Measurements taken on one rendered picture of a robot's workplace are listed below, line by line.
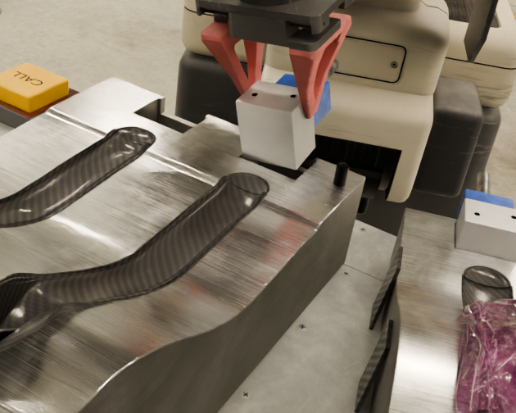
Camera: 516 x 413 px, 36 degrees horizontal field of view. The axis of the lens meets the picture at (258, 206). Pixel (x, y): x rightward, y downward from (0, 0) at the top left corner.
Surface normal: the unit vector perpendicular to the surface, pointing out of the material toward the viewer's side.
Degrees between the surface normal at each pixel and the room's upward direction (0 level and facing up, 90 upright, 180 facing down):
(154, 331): 27
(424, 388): 13
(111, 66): 0
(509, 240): 90
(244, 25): 98
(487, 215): 0
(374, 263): 0
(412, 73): 98
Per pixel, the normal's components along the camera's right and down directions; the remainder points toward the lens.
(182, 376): 0.86, 0.37
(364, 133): -0.15, 0.65
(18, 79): 0.14, -0.82
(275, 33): -0.48, 0.55
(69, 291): 0.44, -0.88
